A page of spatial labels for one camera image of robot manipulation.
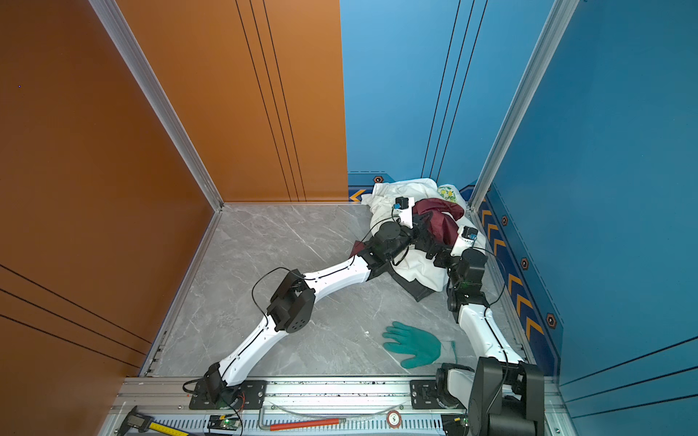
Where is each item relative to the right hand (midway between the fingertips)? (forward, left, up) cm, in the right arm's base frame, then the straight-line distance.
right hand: (442, 239), depth 84 cm
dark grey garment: (-7, +7, -19) cm, 21 cm away
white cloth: (-1, +8, -11) cm, 14 cm away
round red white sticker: (-44, +17, -20) cm, 51 cm away
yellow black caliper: (-45, +81, -18) cm, 95 cm away
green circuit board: (-45, +62, -20) cm, 79 cm away
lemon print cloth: (+34, -13, -12) cm, 38 cm away
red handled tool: (-45, +42, -20) cm, 65 cm away
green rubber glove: (-26, +6, -21) cm, 34 cm away
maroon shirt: (+7, 0, +4) cm, 8 cm away
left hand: (+5, +3, +8) cm, 10 cm away
